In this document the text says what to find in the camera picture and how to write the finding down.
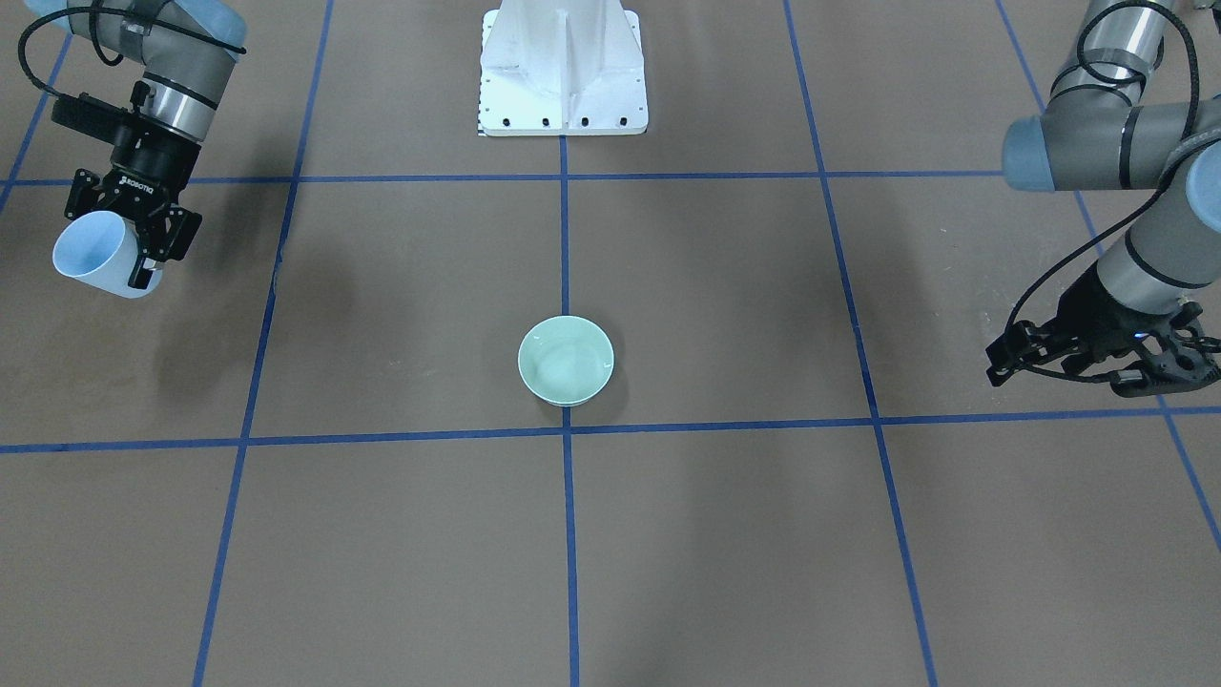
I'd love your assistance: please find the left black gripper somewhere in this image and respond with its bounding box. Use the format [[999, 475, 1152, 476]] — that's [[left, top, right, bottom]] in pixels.
[[984, 268, 1220, 397]]

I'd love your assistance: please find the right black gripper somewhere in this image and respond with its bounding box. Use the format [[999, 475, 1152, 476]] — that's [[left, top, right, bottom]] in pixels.
[[63, 120, 201, 290]]

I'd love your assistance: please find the light blue plastic cup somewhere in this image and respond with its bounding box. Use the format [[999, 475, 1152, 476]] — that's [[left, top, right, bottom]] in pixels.
[[53, 212, 162, 299]]

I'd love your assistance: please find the light green bowl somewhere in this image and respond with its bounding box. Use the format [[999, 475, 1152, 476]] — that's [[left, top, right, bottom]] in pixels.
[[516, 316, 617, 408]]

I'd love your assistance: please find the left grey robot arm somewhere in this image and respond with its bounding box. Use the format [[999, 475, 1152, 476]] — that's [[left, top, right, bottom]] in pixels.
[[987, 1, 1220, 397]]

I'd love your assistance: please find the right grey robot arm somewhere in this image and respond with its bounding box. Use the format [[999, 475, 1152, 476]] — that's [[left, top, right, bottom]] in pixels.
[[16, 1, 247, 299]]

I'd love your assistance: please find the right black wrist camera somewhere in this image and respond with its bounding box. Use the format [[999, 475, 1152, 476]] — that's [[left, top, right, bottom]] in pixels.
[[50, 93, 136, 143]]

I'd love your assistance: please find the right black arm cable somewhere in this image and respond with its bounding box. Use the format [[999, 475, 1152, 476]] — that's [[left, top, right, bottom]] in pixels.
[[17, 0, 249, 101]]

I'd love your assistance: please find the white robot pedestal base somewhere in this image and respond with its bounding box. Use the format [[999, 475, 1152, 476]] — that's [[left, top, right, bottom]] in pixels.
[[477, 1, 650, 135]]

